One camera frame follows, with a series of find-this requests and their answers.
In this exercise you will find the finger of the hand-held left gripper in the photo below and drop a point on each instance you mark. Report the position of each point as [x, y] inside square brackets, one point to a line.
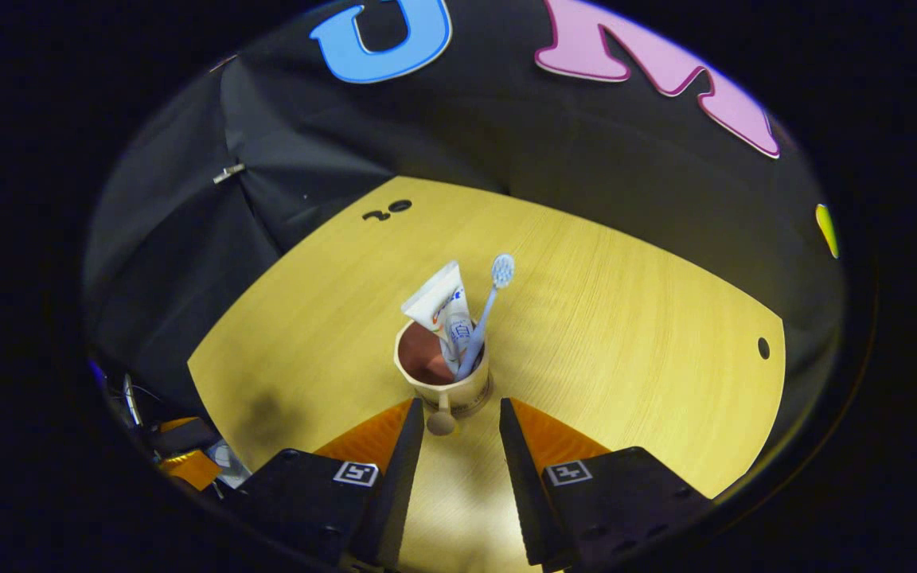
[188, 469]

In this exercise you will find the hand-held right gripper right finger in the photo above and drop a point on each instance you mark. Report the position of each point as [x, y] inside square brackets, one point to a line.
[518, 469]

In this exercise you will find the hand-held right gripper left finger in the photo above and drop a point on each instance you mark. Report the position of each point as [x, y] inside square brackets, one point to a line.
[403, 477]

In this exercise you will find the light blue toothbrush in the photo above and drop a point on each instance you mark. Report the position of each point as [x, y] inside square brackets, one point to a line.
[484, 314]

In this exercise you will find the white toothpaste tube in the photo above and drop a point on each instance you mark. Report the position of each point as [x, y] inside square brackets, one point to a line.
[438, 298]

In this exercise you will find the wooden desktop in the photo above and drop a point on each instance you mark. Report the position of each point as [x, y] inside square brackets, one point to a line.
[626, 358]

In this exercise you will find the small metal clip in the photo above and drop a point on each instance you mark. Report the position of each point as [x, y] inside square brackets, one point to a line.
[228, 173]

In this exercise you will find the black backdrop cloth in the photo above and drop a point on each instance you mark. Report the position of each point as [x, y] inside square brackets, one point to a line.
[466, 119]

